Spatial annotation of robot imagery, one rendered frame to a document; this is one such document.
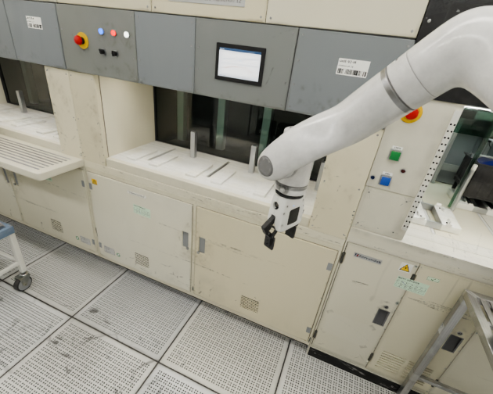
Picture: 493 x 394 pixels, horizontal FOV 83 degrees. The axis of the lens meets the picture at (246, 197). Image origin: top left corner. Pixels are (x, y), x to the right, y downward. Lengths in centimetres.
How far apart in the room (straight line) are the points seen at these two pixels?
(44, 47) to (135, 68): 56
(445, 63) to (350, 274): 103
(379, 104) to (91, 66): 136
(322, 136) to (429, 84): 18
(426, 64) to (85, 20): 141
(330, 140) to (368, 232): 75
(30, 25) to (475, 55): 181
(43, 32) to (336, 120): 156
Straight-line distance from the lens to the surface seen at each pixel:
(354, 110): 57
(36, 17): 187
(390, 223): 125
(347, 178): 116
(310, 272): 142
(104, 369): 177
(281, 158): 58
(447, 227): 150
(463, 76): 53
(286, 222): 73
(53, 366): 186
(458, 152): 213
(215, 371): 170
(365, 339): 165
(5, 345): 203
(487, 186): 181
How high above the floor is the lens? 147
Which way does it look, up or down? 28 degrees down
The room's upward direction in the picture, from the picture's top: 7 degrees clockwise
